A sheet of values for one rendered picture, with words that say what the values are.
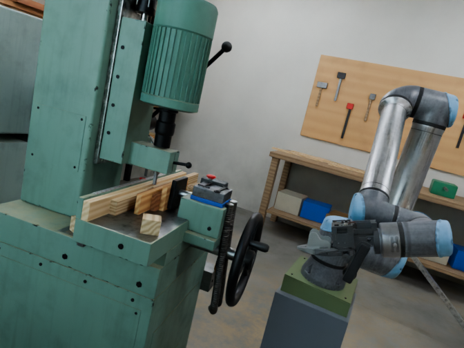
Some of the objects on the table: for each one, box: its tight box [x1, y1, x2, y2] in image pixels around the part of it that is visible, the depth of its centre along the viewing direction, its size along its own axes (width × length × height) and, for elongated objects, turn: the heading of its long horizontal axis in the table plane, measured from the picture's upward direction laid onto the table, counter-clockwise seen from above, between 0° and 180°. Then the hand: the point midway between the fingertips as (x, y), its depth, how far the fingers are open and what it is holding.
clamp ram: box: [167, 176, 192, 209], centre depth 116 cm, size 9×8×9 cm
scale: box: [92, 171, 177, 195], centre depth 120 cm, size 50×1×1 cm, turn 115°
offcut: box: [140, 213, 162, 236], centre depth 94 cm, size 4×5×4 cm
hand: (302, 250), depth 104 cm, fingers closed
